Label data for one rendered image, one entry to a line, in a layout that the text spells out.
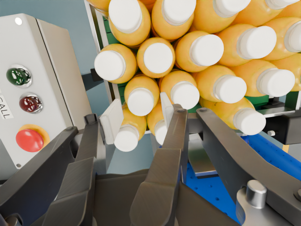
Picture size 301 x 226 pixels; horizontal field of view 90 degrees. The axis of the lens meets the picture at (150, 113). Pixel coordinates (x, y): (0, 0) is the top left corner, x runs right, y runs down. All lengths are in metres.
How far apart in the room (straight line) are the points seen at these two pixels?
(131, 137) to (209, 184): 0.22
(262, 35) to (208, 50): 0.07
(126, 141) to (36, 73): 0.15
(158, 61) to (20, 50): 0.17
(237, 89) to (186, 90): 0.07
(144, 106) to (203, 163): 0.20
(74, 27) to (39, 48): 1.19
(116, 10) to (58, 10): 1.27
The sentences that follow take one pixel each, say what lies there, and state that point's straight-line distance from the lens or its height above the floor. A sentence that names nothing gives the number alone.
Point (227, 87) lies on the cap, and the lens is 0.25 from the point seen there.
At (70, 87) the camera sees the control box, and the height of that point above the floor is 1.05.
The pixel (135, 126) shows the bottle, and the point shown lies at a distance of 0.27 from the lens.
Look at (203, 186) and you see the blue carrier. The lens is 0.38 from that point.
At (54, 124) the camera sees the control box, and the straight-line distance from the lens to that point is 0.25.
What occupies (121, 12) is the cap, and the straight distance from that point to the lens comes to 0.22.
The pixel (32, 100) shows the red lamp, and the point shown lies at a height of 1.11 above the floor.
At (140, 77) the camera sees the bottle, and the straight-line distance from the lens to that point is 0.27.
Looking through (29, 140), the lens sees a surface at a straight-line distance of 0.27.
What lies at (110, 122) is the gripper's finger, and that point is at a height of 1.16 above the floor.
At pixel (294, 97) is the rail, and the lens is 0.47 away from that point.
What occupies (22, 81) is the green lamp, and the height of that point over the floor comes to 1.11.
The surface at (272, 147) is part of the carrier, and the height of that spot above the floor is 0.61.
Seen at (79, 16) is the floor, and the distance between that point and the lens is 1.42.
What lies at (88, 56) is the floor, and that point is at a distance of 1.38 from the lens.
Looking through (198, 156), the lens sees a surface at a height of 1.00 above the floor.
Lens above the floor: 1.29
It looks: 70 degrees down
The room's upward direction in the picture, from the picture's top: 177 degrees clockwise
